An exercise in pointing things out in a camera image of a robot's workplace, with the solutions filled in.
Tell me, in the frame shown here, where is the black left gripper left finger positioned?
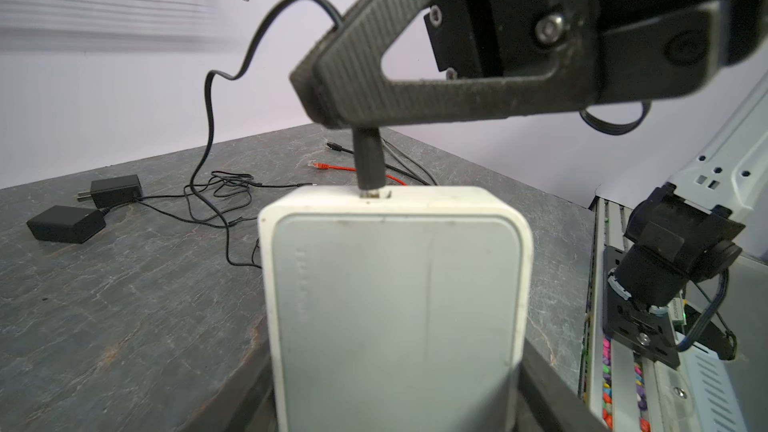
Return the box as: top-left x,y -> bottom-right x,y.
185,342 -> 276,431

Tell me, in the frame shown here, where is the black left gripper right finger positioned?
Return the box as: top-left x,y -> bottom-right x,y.
515,341 -> 606,432

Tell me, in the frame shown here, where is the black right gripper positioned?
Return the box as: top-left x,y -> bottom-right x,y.
291,0 -> 761,129

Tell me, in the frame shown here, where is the black power cable with plug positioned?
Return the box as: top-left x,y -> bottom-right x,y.
188,0 -> 385,268

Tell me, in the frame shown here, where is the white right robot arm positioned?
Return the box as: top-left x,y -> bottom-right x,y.
290,0 -> 767,367

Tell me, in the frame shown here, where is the black power adapter far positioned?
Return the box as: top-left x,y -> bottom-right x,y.
76,174 -> 143,209

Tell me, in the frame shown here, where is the black power adapter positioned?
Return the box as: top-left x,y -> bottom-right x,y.
26,205 -> 106,244
76,174 -> 143,209

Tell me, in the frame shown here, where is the black power adapter near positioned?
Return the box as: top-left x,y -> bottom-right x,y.
26,205 -> 106,244

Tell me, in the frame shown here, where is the red ethernet cable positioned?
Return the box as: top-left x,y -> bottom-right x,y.
308,160 -> 409,187

